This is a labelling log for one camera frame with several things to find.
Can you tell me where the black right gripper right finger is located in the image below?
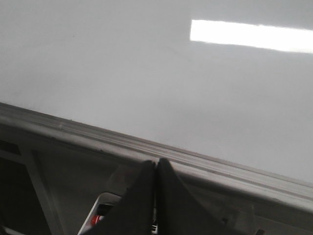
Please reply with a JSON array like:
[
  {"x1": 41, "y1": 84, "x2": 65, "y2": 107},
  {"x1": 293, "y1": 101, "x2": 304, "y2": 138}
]
[{"x1": 156, "y1": 158, "x2": 235, "y2": 235}]

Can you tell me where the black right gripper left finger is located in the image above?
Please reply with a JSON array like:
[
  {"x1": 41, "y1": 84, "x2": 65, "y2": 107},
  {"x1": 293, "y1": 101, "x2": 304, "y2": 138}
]
[{"x1": 83, "y1": 161, "x2": 155, "y2": 235}]

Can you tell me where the grey panel under whiteboard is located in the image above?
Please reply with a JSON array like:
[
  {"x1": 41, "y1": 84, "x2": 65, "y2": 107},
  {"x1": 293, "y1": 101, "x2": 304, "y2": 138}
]
[{"x1": 0, "y1": 139, "x2": 134, "y2": 235}]

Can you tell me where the white marker tray holder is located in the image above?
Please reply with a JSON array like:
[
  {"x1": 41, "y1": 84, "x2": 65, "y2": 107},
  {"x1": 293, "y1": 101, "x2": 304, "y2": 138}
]
[{"x1": 78, "y1": 192, "x2": 121, "y2": 235}]

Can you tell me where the red capped marker in tray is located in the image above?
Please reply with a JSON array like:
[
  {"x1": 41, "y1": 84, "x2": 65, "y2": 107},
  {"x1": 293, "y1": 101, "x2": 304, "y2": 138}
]
[{"x1": 90, "y1": 215, "x2": 104, "y2": 226}]

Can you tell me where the white whiteboard with aluminium frame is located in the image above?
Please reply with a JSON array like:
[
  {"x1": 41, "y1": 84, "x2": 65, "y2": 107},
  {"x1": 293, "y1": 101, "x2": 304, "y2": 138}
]
[{"x1": 0, "y1": 0, "x2": 313, "y2": 212}]

